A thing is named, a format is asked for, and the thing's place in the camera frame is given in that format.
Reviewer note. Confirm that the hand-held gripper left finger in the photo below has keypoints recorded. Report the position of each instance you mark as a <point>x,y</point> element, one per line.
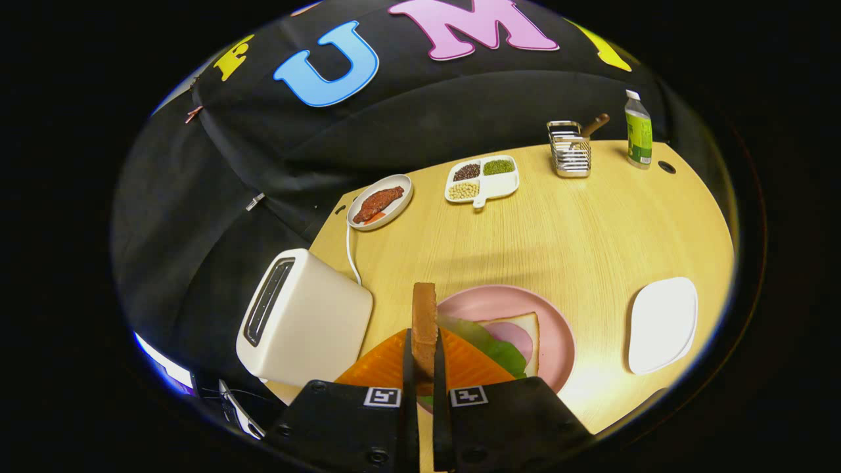
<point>407,394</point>

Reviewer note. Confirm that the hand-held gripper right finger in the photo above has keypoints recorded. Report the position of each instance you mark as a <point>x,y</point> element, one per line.
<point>439,420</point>

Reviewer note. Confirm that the toasted bread slice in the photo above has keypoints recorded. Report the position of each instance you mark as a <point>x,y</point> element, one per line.
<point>424,328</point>

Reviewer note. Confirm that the green lettuce leaf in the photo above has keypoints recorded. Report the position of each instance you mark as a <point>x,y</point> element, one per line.
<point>499,351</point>

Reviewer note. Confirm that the pink ham slice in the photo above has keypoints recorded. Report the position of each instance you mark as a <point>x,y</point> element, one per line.
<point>516,338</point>

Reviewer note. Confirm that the white toaster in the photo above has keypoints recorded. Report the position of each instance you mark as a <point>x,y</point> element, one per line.
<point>315,322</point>

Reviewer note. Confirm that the bread slice with ham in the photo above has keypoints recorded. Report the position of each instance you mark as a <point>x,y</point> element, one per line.
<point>531,341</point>

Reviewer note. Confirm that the pink round plate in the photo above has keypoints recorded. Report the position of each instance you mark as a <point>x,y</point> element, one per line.
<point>499,302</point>

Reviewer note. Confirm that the orange carrot piece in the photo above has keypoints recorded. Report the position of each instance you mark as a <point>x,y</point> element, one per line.
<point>376,217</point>

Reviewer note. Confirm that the brown meat slice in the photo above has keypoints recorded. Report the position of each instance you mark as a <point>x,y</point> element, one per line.
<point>380,200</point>

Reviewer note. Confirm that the white oval plate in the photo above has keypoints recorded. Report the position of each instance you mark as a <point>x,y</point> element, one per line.
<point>402,187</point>

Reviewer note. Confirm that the pile of yellow soybeans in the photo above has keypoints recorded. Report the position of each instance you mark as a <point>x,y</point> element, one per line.
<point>464,190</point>

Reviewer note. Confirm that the white divided dish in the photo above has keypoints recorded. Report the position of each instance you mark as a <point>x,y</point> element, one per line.
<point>502,186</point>

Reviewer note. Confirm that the pile of dark beans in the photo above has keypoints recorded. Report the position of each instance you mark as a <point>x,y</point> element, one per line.
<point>466,172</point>

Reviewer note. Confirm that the white square plate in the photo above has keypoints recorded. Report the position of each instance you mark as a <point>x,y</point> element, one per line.
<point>662,325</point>

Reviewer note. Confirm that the pile of green beans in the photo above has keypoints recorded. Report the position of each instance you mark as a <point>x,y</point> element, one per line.
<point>499,167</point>

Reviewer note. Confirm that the white cloth tag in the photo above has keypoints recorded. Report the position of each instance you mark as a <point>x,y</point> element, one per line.
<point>255,201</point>

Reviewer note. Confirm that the black backdrop cloth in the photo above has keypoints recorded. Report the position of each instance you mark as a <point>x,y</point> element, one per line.
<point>427,105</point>

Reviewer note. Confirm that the green label water bottle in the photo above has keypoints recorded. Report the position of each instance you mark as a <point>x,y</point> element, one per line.
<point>638,135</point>

